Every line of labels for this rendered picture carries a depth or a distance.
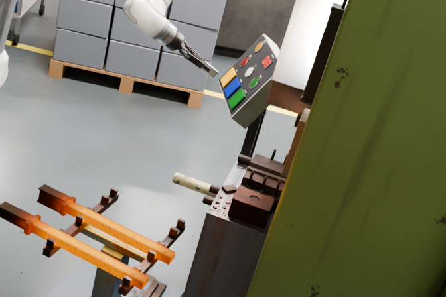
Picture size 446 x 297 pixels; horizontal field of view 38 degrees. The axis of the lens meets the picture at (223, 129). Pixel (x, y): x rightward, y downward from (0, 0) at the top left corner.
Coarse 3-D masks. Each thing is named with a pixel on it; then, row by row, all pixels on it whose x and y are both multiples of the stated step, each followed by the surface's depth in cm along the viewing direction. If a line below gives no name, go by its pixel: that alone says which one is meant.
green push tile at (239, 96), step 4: (240, 92) 254; (236, 96) 255; (240, 96) 252; (244, 96) 250; (232, 100) 255; (236, 100) 253; (240, 100) 251; (232, 104) 254; (236, 104) 251; (232, 108) 252
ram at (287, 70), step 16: (304, 0) 175; (320, 0) 174; (336, 0) 173; (304, 16) 177; (320, 16) 176; (288, 32) 180; (304, 32) 179; (320, 32) 178; (288, 48) 182; (304, 48) 181; (288, 64) 184; (304, 64) 182; (288, 80) 186; (304, 80) 184
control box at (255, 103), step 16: (272, 48) 258; (240, 64) 270; (256, 64) 260; (272, 64) 250; (240, 80) 262; (272, 80) 245; (224, 96) 265; (256, 96) 247; (240, 112) 249; (256, 112) 250
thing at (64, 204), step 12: (48, 192) 169; (60, 192) 170; (48, 204) 171; (60, 204) 170; (72, 204) 169; (72, 216) 168; (84, 216) 167; (96, 216) 167; (96, 228) 166; (108, 228) 165; (120, 228) 165; (120, 240) 165; (132, 240) 163; (144, 240) 163; (144, 252) 163; (168, 252) 162; (168, 264) 161
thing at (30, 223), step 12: (0, 204) 161; (0, 216) 162; (12, 216) 161; (24, 216) 160; (36, 216) 160; (24, 228) 160; (36, 228) 158; (48, 228) 158; (60, 240) 156; (72, 240) 157; (72, 252) 156; (84, 252) 154; (96, 252) 155; (96, 264) 154; (108, 264) 153; (120, 264) 154; (120, 276) 152; (132, 276) 151; (144, 276) 152
